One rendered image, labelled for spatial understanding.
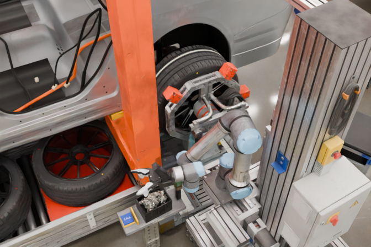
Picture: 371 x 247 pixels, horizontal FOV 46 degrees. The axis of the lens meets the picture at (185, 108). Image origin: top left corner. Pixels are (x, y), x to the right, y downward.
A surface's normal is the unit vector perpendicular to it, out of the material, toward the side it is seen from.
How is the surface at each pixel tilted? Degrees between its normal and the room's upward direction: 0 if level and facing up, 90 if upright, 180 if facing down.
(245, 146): 82
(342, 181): 0
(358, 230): 0
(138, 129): 90
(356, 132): 0
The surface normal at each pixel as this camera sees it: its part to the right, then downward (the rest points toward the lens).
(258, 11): 0.47, 0.64
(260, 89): 0.00, -0.69
